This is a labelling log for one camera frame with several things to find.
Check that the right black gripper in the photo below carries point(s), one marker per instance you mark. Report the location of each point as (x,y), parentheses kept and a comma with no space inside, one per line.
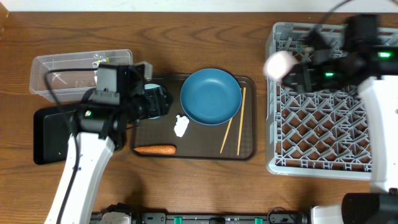
(309,73)

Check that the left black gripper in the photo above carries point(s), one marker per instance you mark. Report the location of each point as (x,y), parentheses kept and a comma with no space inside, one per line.
(157,102)

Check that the large blue plate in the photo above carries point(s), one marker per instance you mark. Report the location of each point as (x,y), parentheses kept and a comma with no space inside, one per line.
(211,96)

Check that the pink plastic cup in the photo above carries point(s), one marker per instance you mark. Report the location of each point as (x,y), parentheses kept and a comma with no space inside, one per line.
(278,65)

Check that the yellow green snack wrapper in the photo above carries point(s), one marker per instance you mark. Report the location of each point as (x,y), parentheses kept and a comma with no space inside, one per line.
(96,63)

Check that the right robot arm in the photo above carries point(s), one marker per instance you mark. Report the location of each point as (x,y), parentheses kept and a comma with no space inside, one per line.
(374,71)

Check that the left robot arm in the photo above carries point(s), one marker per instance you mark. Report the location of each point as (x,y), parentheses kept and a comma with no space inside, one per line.
(87,157)

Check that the grey dishwasher rack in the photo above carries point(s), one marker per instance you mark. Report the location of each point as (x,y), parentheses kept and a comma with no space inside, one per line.
(323,133)

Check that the light blue bowl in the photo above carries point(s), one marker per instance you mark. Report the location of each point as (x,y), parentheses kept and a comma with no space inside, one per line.
(155,96)

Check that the orange carrot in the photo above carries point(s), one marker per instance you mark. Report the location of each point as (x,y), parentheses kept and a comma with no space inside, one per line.
(160,149)

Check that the short wooden chopstick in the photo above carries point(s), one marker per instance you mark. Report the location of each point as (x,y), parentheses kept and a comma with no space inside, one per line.
(226,135)

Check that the dark brown serving tray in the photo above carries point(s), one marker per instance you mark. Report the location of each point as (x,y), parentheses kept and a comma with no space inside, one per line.
(199,141)

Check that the long wooden chopstick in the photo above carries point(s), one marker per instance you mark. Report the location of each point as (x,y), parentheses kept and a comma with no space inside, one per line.
(241,120)

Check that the clear plastic bin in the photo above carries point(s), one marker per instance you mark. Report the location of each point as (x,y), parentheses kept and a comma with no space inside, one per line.
(78,75)

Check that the black plastic bin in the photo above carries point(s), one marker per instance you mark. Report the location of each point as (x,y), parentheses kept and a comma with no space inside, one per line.
(51,133)

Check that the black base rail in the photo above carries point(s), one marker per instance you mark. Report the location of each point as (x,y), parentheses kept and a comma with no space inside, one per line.
(122,213)

